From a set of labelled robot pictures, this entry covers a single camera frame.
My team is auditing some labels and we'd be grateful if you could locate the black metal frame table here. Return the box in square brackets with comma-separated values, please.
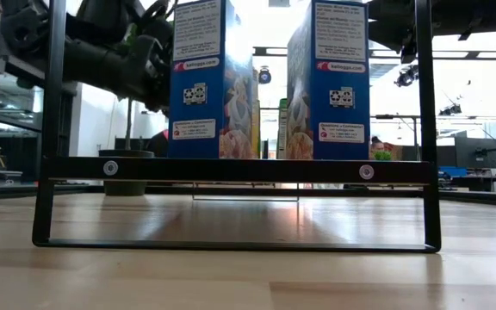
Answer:
[370, 114, 420, 161]

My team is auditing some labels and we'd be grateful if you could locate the wooden tray board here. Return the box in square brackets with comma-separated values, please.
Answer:
[32, 0, 442, 254]

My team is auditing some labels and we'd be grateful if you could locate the blue cereal box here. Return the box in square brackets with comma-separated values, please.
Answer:
[167, 0, 257, 160]
[285, 0, 372, 161]

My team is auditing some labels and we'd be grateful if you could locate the black ceiling spotlight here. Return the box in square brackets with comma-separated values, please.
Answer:
[438, 102, 463, 117]
[393, 64, 420, 89]

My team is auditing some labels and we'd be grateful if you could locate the green cereal box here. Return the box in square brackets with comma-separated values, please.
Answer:
[276, 97, 289, 160]

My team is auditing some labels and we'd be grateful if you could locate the black aluminium table frame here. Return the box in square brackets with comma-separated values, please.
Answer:
[0, 183, 496, 208]

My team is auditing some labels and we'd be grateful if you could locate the dark lab workbench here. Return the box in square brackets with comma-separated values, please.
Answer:
[0, 55, 45, 206]

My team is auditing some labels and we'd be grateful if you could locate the black computer monitor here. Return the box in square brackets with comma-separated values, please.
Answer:
[454, 136, 496, 170]

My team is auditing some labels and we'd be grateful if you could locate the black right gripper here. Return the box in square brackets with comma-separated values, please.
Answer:
[368, 0, 417, 64]

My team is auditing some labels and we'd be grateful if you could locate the blue tray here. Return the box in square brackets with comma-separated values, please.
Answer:
[437, 166, 468, 178]

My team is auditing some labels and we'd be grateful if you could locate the black dome ceiling camera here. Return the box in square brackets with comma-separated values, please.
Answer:
[258, 65, 273, 86]

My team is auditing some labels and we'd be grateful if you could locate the dark plant pot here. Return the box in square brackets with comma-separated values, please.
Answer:
[98, 148, 156, 197]

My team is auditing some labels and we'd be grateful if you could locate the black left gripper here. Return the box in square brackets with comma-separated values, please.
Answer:
[142, 16, 175, 114]

